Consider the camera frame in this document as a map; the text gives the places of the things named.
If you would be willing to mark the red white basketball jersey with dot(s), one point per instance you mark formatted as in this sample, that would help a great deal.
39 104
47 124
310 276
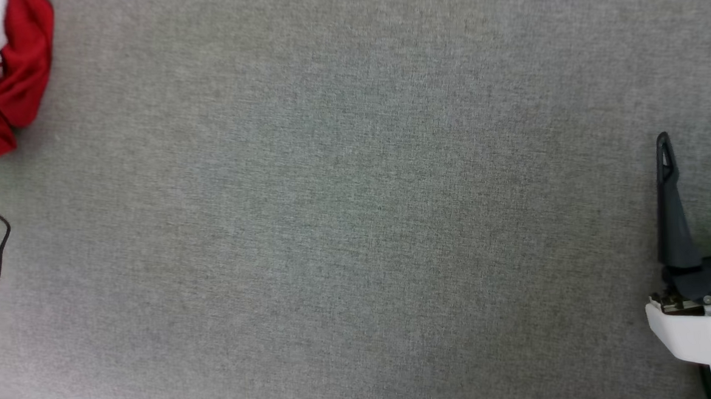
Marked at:
20 77

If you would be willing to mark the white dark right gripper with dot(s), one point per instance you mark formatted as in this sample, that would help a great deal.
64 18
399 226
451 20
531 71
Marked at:
703 333

